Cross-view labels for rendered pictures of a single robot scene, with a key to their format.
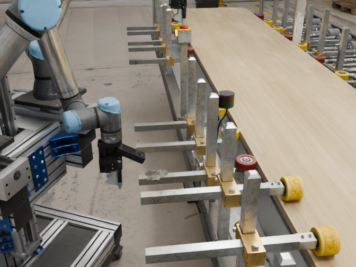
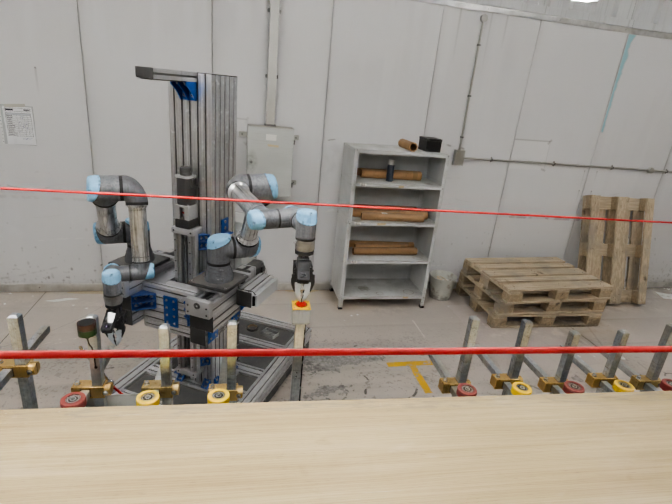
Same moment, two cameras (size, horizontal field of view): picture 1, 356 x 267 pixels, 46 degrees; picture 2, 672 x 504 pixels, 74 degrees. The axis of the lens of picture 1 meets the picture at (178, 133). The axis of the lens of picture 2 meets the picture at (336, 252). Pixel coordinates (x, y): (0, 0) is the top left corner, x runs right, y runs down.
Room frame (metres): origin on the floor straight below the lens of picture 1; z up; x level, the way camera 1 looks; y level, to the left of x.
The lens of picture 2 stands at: (2.15, -1.58, 2.02)
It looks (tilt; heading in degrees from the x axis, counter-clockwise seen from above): 20 degrees down; 86
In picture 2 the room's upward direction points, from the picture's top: 6 degrees clockwise
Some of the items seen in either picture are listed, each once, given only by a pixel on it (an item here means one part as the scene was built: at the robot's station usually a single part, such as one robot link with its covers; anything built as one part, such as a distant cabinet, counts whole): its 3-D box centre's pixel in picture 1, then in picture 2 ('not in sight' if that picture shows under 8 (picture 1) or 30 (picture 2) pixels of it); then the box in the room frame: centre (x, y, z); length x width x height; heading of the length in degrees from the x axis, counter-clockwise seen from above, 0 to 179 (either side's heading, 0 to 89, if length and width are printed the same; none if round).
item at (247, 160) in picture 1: (245, 170); (74, 410); (1.36, -0.26, 0.85); 0.08 x 0.08 x 0.11
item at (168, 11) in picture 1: (168, 43); (464, 364); (2.87, 0.06, 0.93); 0.03 x 0.03 x 0.48; 7
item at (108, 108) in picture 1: (108, 114); (111, 282); (1.29, 0.24, 1.13); 0.09 x 0.08 x 0.11; 114
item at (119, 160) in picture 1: (110, 154); (115, 314); (1.29, 0.24, 0.97); 0.09 x 0.08 x 0.12; 97
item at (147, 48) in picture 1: (157, 48); (496, 372); (3.07, 0.16, 0.84); 0.43 x 0.03 x 0.04; 97
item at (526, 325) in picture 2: (165, 36); (515, 366); (3.12, 0.10, 0.92); 0.03 x 0.03 x 0.48; 7
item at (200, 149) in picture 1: (199, 142); (161, 388); (1.61, -0.10, 0.84); 0.13 x 0.06 x 0.05; 7
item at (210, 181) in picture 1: (212, 172); (92, 389); (1.36, -0.13, 0.85); 0.13 x 0.06 x 0.05; 7
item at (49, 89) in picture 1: (49, 83); (218, 269); (1.69, 0.56, 1.09); 0.15 x 0.15 x 0.10
